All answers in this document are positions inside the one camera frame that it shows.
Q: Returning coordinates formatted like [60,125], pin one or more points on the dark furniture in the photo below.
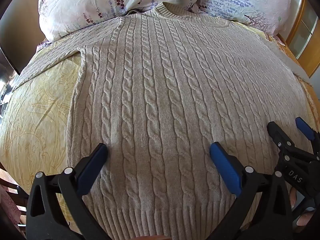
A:
[6,62]

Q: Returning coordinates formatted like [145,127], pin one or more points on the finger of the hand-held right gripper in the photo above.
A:
[276,132]
[305,128]

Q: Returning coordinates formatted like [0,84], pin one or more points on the pink floral pillow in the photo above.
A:
[100,5]

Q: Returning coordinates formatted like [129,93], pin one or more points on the yellow patterned bedsheet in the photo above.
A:
[37,120]

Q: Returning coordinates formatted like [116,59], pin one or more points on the wooden chair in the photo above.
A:
[13,192]

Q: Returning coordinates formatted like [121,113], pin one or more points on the person's right hand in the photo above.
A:
[308,221]

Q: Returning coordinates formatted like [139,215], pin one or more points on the pale blue floral pillow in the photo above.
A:
[245,2]

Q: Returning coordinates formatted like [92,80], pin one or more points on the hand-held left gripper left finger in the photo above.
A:
[93,163]

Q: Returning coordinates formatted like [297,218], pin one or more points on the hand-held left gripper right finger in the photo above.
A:
[225,167]

